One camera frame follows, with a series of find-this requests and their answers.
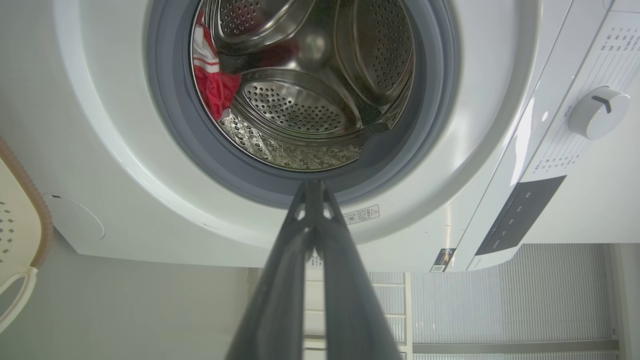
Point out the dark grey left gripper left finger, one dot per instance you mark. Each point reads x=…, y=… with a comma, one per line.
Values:
x=280, y=300

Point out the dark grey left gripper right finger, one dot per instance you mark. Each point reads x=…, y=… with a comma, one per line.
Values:
x=350, y=310

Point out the red cloth garment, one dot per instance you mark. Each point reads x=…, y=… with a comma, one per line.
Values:
x=215, y=90

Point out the dark washing machine control panel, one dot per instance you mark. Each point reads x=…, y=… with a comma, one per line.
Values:
x=520, y=215

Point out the stainless steel washing machine drum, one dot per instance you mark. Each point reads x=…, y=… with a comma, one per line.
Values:
x=300, y=100

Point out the cream perforated laundry basket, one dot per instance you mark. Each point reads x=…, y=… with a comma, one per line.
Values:
x=20, y=220

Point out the grey warning sticker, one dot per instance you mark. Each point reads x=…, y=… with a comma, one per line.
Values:
x=362, y=214

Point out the small black product sticker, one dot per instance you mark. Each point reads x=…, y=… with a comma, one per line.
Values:
x=443, y=260

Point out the white front-load washing machine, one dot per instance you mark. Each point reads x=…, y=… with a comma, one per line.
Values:
x=125, y=150

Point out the grey rubber door gasket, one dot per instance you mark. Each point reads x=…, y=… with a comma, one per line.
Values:
x=170, y=110

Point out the round white filter cover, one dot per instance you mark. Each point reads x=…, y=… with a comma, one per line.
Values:
x=75, y=217

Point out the white program dial knob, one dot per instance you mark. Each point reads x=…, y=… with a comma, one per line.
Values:
x=597, y=112

